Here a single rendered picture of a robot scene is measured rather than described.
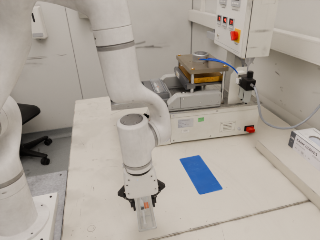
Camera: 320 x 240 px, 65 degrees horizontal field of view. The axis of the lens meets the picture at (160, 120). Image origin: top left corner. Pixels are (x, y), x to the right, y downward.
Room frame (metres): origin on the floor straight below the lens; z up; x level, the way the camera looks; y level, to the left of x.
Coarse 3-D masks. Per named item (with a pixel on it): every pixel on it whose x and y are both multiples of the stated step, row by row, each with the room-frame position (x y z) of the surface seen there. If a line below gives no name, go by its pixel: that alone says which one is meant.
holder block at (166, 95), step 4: (148, 80) 1.27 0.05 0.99; (144, 84) 1.22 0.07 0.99; (148, 84) 1.22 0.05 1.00; (164, 84) 1.21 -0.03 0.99; (148, 88) 1.16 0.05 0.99; (152, 88) 1.16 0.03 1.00; (168, 92) 1.10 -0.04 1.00; (160, 96) 1.08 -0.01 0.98; (164, 96) 1.09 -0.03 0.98; (168, 96) 1.09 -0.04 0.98
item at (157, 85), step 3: (153, 81) 1.23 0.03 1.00; (156, 81) 1.23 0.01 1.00; (159, 81) 1.23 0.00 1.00; (153, 84) 1.19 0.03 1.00; (156, 84) 1.19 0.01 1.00; (159, 84) 1.19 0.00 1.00; (162, 84) 1.18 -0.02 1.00; (153, 87) 1.15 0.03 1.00; (156, 87) 1.15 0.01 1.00; (159, 87) 1.15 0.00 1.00; (162, 87) 1.15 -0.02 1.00; (156, 90) 1.11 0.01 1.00; (159, 90) 1.10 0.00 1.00; (162, 90) 1.10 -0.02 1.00; (165, 90) 1.10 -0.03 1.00
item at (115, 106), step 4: (164, 100) 1.08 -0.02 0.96; (112, 104) 1.04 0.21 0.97; (116, 104) 1.04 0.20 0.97; (120, 104) 1.04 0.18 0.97; (124, 104) 1.05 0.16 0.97; (128, 104) 1.05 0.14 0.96; (132, 104) 1.05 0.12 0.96; (136, 104) 1.05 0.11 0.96; (140, 104) 1.06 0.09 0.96; (144, 104) 1.06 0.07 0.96; (112, 108) 1.04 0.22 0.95; (116, 108) 1.04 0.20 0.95; (120, 108) 1.04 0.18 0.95; (124, 108) 1.05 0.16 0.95; (128, 108) 1.05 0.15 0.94; (132, 108) 1.05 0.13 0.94
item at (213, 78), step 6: (180, 66) 1.30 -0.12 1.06; (186, 72) 1.19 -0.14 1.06; (216, 72) 1.18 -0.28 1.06; (198, 78) 1.11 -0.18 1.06; (204, 78) 1.11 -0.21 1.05; (210, 78) 1.12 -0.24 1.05; (216, 78) 1.12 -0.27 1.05; (198, 84) 1.11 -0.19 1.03; (204, 84) 1.11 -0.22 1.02; (210, 84) 1.12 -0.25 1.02
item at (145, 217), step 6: (138, 198) 0.62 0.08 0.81; (144, 198) 0.62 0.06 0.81; (150, 198) 0.62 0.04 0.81; (138, 204) 0.59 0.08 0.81; (144, 204) 0.59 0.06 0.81; (150, 204) 0.59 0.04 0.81; (138, 210) 0.57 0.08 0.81; (144, 210) 0.57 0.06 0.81; (150, 210) 0.56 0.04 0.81; (138, 216) 0.54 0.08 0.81; (144, 216) 0.54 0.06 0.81; (150, 216) 0.54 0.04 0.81; (138, 222) 0.52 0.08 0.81; (144, 222) 0.52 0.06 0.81; (150, 222) 0.52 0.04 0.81; (144, 228) 0.50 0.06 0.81
